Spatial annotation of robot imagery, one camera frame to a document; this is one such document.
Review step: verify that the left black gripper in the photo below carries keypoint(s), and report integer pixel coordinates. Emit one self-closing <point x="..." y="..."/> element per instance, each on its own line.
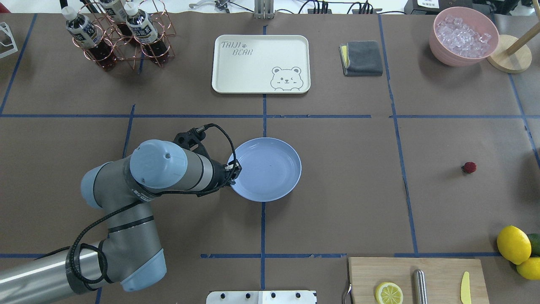
<point x="219" y="174"/>

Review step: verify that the blue plate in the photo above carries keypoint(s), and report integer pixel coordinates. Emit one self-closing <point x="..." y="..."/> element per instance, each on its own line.
<point x="271" y="169"/>

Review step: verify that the red strawberry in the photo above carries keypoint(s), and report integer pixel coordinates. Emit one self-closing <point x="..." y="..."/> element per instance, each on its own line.
<point x="469" y="167"/>

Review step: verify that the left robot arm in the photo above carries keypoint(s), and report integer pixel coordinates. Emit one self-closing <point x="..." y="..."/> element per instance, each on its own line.
<point x="124" y="245"/>

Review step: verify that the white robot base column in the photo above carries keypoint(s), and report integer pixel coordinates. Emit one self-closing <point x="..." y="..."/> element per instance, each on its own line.
<point x="263" y="297"/>

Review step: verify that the cream bear tray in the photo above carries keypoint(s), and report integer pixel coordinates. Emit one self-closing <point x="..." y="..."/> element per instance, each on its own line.
<point x="261" y="64"/>

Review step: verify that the grey folded cloth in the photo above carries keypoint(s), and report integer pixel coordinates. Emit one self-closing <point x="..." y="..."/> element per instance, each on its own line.
<point x="361" y="58"/>

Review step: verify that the dark tea bottle middle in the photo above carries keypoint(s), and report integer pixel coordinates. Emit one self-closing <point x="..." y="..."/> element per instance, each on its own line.
<point x="142" y="27"/>

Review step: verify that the dark tea bottle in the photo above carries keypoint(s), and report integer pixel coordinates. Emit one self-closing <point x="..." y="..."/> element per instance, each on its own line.
<point x="116" y="12"/>
<point x="142" y="27"/>
<point x="89" y="38"/>

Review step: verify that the half lemon slice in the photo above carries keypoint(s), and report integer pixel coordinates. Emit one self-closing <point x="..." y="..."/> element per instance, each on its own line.
<point x="388" y="293"/>

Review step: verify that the dark tea bottle back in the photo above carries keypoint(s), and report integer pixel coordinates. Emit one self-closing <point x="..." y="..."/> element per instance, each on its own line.
<point x="116" y="12"/>

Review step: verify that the dark tea bottle front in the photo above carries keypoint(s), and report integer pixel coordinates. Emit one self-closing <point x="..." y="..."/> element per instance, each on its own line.
<point x="89" y="38"/>

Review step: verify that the yellow plastic knife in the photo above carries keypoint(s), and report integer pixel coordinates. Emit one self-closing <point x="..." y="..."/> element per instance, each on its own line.
<point x="465" y="292"/>

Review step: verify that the pink bowl of ice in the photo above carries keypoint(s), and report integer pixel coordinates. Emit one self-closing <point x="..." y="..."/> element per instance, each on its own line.
<point x="462" y="36"/>

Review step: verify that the yellow lemon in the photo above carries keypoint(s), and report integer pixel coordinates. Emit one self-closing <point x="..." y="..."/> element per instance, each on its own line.
<point x="529" y="269"/>
<point x="514" y="245"/>

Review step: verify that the wooden cup stand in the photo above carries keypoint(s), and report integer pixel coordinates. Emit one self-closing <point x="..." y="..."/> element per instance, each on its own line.
<point x="512" y="55"/>

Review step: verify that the green lime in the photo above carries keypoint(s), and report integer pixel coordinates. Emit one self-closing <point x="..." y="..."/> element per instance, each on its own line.
<point x="534" y="239"/>

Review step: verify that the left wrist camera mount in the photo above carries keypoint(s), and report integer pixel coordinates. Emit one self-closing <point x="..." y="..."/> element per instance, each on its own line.
<point x="192" y="141"/>

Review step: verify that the aluminium frame post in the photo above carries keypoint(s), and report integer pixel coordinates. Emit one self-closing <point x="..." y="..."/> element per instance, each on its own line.
<point x="264" y="9"/>

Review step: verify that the copper wire bottle rack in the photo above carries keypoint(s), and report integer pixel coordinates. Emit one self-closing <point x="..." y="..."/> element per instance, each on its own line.
<point x="124" y="47"/>

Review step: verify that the white wire cup basket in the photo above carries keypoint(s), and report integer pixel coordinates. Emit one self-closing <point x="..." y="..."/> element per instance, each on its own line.
<point x="8" y="45"/>

